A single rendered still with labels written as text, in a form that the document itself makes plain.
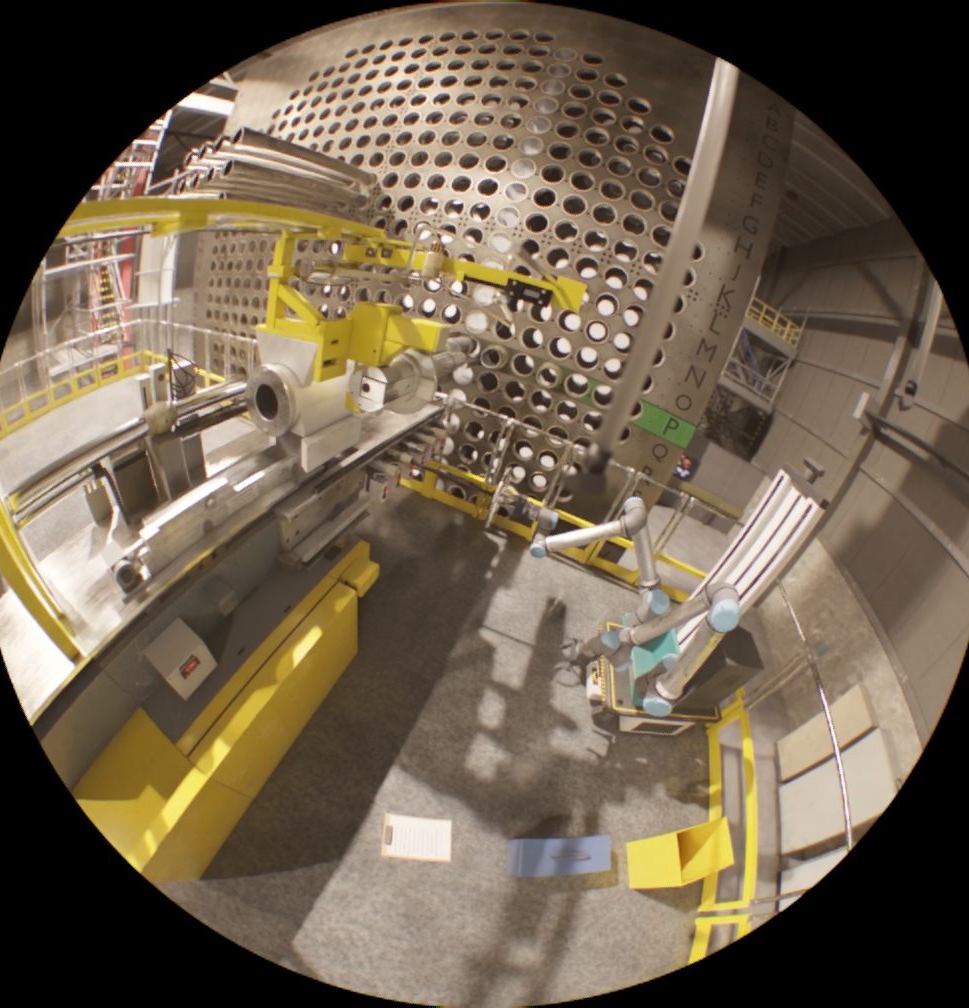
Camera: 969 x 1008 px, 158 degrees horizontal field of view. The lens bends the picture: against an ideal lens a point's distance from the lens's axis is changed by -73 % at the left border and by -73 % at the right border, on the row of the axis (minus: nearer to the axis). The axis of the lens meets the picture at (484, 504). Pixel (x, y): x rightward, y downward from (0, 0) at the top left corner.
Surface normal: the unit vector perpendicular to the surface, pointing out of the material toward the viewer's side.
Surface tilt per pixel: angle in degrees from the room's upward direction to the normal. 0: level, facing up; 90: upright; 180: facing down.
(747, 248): 90
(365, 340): 90
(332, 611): 0
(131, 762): 0
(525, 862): 0
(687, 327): 90
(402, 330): 90
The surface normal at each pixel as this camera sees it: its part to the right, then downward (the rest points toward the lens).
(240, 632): 0.26, -0.79
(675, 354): -0.31, 0.47
